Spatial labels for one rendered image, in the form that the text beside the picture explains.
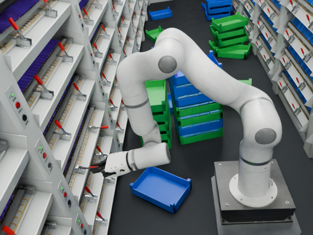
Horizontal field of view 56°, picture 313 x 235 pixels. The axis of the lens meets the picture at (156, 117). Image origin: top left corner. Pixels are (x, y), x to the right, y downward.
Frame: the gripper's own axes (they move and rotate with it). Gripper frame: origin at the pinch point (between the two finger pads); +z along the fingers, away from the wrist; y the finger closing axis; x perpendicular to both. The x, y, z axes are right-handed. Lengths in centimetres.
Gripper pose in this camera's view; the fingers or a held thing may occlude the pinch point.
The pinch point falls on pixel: (96, 168)
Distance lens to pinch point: 127.9
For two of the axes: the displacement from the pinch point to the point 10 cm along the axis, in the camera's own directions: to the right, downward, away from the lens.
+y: 0.3, -6.1, 7.9
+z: -9.5, 2.4, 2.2
